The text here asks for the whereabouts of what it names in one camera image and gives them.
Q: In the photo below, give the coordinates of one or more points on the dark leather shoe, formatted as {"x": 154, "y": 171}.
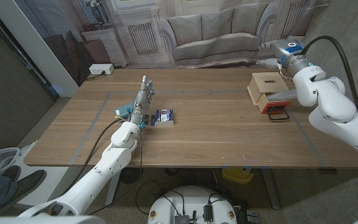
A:
{"x": 26, "y": 186}

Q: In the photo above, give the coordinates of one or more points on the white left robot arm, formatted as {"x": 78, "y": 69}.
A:
{"x": 113, "y": 155}

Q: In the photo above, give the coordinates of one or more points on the printed living room backdrop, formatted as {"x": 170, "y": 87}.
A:
{"x": 216, "y": 31}

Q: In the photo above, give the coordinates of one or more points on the yellow plastic object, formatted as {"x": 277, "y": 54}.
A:
{"x": 236, "y": 175}

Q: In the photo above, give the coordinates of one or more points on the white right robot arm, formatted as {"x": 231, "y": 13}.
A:
{"x": 334, "y": 109}

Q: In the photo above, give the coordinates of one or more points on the black power adapter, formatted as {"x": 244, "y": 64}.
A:
{"x": 208, "y": 213}

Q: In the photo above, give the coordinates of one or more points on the white power strip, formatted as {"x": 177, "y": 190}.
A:
{"x": 101, "y": 68}

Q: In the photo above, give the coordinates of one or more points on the white table leg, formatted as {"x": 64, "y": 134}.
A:
{"x": 112, "y": 193}
{"x": 270, "y": 189}

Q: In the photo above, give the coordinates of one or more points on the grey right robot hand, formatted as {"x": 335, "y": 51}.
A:
{"x": 291, "y": 54}

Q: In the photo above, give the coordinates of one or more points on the blue white package box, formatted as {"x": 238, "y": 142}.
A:
{"x": 163, "y": 117}

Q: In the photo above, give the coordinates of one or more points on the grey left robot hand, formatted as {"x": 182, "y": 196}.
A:
{"x": 141, "y": 99}

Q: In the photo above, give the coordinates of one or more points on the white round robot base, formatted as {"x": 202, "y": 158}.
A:
{"x": 191, "y": 199}

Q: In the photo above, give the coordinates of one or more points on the white robot torso edge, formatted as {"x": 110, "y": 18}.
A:
{"x": 42, "y": 220}

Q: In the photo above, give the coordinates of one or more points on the black round fan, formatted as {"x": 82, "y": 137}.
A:
{"x": 134, "y": 175}

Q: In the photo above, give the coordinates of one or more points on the light wooden drawer housing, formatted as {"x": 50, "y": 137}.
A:
{"x": 267, "y": 82}

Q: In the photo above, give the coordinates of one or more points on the small teal toolbox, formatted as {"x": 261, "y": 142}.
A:
{"x": 123, "y": 110}

